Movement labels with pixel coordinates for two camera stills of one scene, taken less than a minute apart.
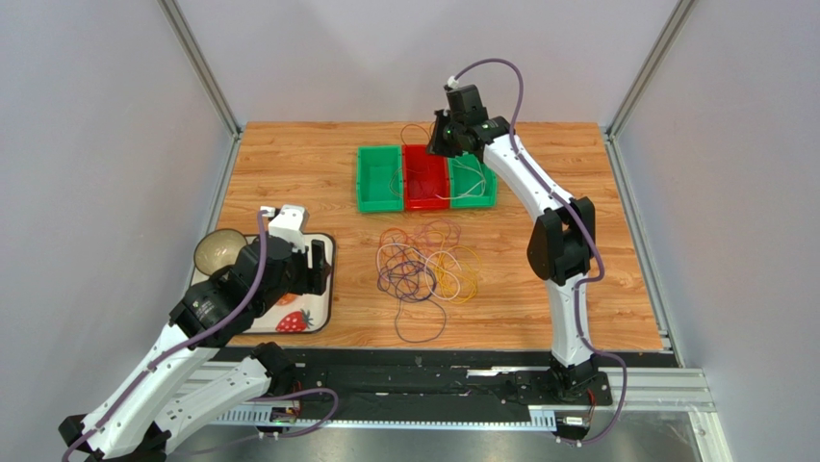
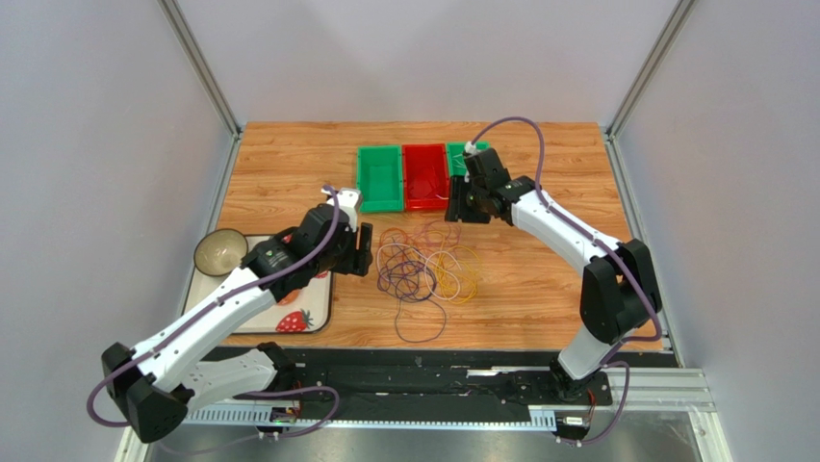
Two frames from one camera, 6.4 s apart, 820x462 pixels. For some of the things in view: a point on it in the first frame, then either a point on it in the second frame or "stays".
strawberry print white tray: (298, 313) stays
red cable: (412, 124) to (427, 180)
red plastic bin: (425, 179) stays
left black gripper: (314, 279) to (359, 260)
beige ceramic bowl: (217, 249) stays
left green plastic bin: (379, 178) stays
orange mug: (287, 299) stays
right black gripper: (443, 138) to (467, 199)
